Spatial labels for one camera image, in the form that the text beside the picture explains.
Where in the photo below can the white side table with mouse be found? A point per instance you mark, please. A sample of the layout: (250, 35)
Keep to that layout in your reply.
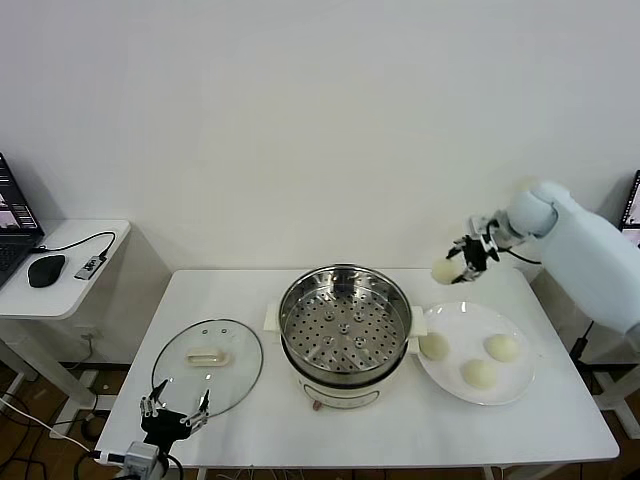
(60, 300)

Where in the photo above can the white round plate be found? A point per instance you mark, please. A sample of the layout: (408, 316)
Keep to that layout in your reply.
(500, 390)

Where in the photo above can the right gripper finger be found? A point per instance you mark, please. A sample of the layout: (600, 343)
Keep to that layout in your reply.
(470, 276)
(457, 252)

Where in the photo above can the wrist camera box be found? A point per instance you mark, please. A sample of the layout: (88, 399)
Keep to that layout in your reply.
(482, 225)
(140, 455)

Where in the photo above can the black round floor object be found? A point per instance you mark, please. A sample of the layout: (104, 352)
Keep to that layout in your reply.
(91, 428)

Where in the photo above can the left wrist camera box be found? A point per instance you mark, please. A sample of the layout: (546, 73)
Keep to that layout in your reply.
(140, 455)

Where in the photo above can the white steamed baozi bun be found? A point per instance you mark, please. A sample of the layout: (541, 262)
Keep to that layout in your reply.
(479, 373)
(501, 347)
(434, 346)
(442, 272)

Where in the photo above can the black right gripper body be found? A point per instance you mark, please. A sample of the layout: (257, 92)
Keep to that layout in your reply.
(477, 257)

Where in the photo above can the light blue right robot arm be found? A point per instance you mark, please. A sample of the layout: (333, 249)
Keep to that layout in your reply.
(575, 240)

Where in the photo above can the cream electric cooking pot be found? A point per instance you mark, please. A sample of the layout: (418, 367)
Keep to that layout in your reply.
(340, 390)

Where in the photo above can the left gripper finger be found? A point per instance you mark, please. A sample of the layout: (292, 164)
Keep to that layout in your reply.
(201, 412)
(151, 402)

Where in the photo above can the black computer mouse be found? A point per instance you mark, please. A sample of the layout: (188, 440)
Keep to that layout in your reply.
(46, 271)

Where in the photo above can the black laptop beside mouse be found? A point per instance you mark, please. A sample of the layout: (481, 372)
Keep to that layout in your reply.
(15, 210)

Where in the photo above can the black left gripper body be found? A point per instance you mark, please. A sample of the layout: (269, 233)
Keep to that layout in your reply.
(165, 425)

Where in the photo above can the stainless steel steamer basket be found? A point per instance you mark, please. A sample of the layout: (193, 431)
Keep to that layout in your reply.
(310, 300)

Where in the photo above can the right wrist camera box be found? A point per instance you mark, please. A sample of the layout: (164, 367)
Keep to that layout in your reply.
(482, 225)

